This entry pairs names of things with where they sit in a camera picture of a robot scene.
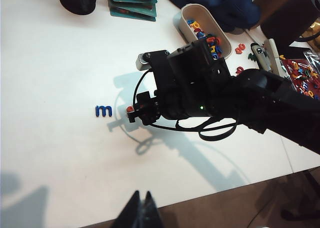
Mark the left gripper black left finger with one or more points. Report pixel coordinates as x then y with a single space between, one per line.
132 215

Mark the black floor stand base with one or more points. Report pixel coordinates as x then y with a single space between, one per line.
292 214

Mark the tall brown cardboard box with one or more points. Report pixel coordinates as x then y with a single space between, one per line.
282 20

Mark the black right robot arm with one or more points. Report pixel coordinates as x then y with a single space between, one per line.
250 95

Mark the bag of colourful letters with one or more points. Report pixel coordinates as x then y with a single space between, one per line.
290 68

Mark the black mesh pen holder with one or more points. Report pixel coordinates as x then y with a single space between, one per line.
77 0

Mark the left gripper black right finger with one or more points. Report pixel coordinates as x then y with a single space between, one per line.
151 215

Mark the gold foil bag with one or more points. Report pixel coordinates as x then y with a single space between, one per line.
312 30

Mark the white plastic bar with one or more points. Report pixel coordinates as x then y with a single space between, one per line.
273 53

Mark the blue letter m magnet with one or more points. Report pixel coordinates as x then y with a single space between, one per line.
97 111

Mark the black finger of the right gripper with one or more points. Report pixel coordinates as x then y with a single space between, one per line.
147 99
150 116

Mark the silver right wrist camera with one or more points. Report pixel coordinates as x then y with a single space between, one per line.
142 62

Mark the loose green letter magnet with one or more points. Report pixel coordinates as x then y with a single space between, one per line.
252 56

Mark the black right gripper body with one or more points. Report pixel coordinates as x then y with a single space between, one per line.
166 95

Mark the white oval container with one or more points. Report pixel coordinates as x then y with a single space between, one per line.
190 11

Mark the loose red letter magnet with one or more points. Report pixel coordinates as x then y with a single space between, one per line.
240 48
240 70

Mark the clear plastic bag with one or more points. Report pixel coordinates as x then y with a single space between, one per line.
312 56

